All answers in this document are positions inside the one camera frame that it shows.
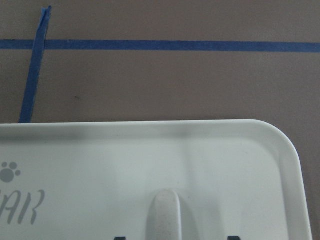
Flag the white bear serving tray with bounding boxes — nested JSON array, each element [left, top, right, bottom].
[[0, 119, 313, 240]]

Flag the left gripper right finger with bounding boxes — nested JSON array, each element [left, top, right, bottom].
[[227, 235, 241, 240]]

